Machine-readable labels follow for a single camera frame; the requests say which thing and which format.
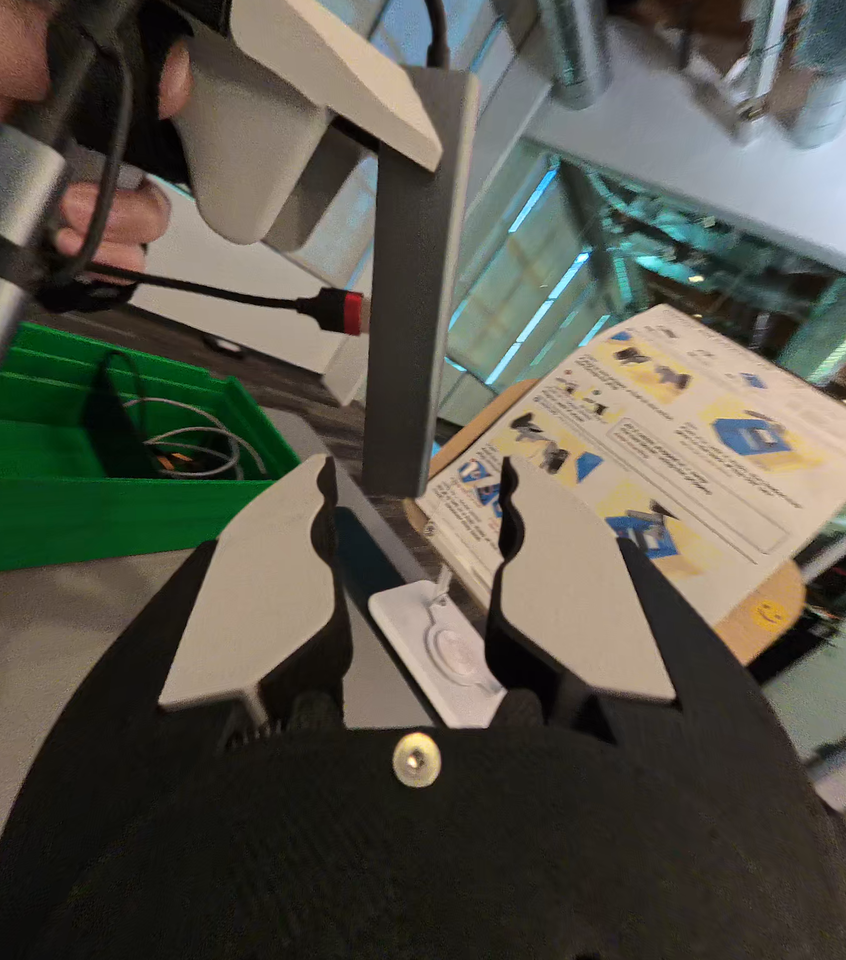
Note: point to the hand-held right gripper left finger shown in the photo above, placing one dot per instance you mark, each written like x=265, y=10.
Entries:
x=258, y=592

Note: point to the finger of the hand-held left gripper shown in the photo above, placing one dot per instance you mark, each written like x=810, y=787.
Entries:
x=333, y=75
x=333, y=172

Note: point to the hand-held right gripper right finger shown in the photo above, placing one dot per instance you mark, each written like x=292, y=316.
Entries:
x=573, y=592

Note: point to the dark grey usb hub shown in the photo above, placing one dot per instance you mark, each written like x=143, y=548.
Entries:
x=415, y=300

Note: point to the green plastic bin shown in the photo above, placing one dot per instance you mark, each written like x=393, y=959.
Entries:
x=93, y=517

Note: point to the white stand base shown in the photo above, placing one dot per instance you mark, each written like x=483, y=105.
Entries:
x=408, y=622

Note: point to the instruction sheet on wooden stand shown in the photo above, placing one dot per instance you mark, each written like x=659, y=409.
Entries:
x=737, y=645

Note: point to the printed instruction sheet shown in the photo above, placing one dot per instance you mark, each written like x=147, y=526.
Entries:
x=692, y=450

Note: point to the silver spiral duct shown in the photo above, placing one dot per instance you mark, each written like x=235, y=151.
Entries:
x=835, y=75
x=576, y=52

